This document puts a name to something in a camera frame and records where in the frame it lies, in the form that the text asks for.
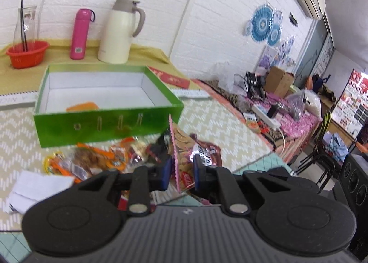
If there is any white plastic bag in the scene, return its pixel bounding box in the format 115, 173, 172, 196
303, 90, 322, 115

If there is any grey plastic bag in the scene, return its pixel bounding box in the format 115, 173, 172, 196
286, 90, 307, 121

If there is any white wall pipe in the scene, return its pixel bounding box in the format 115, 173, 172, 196
169, 0, 207, 61

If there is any green cardboard box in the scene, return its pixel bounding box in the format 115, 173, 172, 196
33, 64, 184, 148

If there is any red plastic basket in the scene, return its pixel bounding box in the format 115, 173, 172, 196
6, 40, 50, 69

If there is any black snack packet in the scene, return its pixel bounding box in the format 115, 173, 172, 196
147, 132, 173, 166

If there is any long white power strip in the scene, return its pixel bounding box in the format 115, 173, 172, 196
251, 105, 281, 130

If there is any flat orange snack packet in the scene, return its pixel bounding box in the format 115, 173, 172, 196
66, 102, 101, 112

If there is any small blue round wall decoration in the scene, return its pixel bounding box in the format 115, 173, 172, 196
267, 27, 282, 46

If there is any red menu board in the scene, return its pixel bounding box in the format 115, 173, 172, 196
331, 69, 368, 137

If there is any black speaker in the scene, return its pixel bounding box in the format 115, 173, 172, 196
335, 154, 368, 212

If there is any pink-edged biscuit packet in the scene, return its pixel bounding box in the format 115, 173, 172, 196
168, 115, 199, 194

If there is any clear nut snack packet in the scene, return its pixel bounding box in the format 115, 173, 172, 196
65, 148, 110, 181

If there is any brown cardboard box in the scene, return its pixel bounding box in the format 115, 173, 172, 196
264, 67, 295, 98

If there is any clear plastic bag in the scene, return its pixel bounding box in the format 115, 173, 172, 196
213, 62, 236, 94

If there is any yellow cloth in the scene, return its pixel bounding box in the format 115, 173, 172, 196
0, 39, 170, 95

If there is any purple wall poster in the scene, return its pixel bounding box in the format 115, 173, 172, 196
259, 46, 279, 69

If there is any red envelope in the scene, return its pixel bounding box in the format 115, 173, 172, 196
148, 66, 191, 89

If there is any large blue round wall decoration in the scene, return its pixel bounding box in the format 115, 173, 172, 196
246, 4, 284, 42

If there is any black power adapter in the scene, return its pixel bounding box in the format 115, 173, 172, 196
267, 102, 281, 118

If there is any cream thermos jug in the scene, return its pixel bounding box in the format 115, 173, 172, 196
98, 0, 146, 64

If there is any white paper napkin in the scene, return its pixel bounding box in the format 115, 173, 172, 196
4, 171, 75, 214

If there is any brown chocolate packet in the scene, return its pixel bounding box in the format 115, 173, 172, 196
188, 133, 223, 167

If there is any orange-edged clear snack packet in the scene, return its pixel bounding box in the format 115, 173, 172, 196
43, 151, 75, 177

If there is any pink floral tablecloth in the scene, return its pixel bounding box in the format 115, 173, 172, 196
193, 79, 322, 163

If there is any red and white snack packet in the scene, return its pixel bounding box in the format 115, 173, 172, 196
126, 136, 150, 166

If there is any beige chevron tablecloth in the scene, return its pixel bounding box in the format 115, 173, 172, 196
0, 90, 276, 233

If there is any black chopstick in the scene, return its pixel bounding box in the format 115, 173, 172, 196
22, 16, 29, 52
20, 0, 28, 51

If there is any black electronic device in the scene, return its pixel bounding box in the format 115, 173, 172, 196
246, 72, 266, 98

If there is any pink thermos bottle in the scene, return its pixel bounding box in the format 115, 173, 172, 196
70, 8, 95, 60

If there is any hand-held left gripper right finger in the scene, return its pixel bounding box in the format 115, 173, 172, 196
192, 154, 319, 216

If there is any clear glass carafe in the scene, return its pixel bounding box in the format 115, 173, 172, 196
13, 6, 38, 51

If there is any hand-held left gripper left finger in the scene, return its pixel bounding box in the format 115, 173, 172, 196
75, 155, 173, 217

